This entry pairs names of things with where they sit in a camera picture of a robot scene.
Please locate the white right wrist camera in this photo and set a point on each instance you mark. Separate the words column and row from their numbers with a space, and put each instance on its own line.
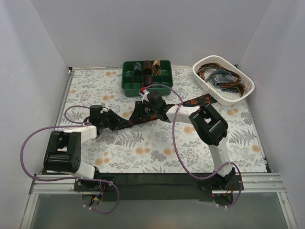
column 144, row 94

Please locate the dark red rolled tie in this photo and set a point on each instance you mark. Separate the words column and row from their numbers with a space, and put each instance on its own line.
column 147, row 68

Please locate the black tie orange flowers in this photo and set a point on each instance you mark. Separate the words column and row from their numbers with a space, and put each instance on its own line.
column 198, row 101

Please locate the aluminium front frame rail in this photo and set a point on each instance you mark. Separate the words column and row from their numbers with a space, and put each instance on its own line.
column 262, row 204

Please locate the red navy striped rolled tie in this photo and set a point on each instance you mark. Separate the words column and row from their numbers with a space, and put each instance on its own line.
column 147, row 80

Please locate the gold patterned rolled tie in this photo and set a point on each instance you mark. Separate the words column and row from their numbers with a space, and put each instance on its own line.
column 156, row 67

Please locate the floral patterned table mat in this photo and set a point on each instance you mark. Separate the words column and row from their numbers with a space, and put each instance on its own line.
column 155, row 146

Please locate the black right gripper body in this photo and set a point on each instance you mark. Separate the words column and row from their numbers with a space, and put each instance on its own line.
column 140, row 110

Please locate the navy patterned rolled tie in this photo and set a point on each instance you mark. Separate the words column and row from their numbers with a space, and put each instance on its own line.
column 137, row 69

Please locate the tangled ties in basket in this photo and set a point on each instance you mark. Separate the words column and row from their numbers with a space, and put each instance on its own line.
column 221, row 77

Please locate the green compartment organizer tray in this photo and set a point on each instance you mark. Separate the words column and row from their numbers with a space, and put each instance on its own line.
column 131, row 85

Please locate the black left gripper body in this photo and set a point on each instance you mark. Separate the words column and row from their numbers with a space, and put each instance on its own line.
column 111, row 119

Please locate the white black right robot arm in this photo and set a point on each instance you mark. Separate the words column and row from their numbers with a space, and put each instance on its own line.
column 208, row 123

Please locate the white perforated plastic basket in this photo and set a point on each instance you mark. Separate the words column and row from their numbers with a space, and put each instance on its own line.
column 223, row 97

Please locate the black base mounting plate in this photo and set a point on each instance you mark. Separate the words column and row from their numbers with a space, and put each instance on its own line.
column 160, row 186

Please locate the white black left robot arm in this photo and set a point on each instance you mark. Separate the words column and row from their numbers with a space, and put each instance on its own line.
column 63, row 152

